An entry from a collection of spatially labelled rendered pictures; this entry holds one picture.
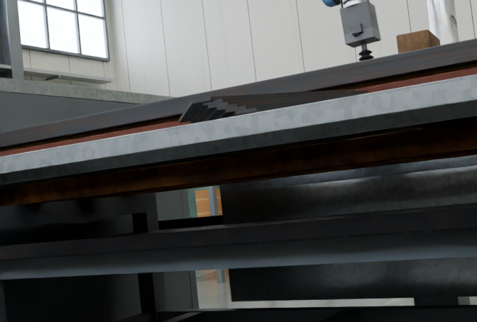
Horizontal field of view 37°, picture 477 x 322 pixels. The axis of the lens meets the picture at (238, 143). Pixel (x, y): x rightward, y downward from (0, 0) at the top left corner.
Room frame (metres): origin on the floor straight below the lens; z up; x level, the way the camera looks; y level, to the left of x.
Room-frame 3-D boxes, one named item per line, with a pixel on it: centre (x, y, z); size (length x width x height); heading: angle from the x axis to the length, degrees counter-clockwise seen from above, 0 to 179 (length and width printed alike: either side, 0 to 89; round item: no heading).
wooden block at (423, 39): (1.34, -0.36, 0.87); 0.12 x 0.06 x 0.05; 155
